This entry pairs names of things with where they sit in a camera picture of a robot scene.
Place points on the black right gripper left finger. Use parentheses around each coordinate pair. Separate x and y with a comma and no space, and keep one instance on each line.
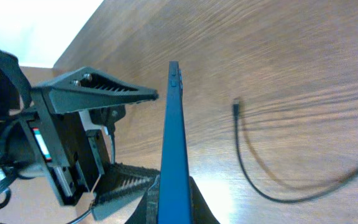
(147,209)

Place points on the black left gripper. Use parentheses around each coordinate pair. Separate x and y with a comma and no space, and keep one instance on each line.
(73,149)

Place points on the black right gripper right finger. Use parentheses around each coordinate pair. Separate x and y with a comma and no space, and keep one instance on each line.
(200,211)

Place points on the blue Samsung smartphone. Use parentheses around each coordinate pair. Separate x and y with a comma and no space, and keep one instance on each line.
(174,204)

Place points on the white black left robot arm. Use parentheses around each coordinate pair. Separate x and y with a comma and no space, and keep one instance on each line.
(17,159)

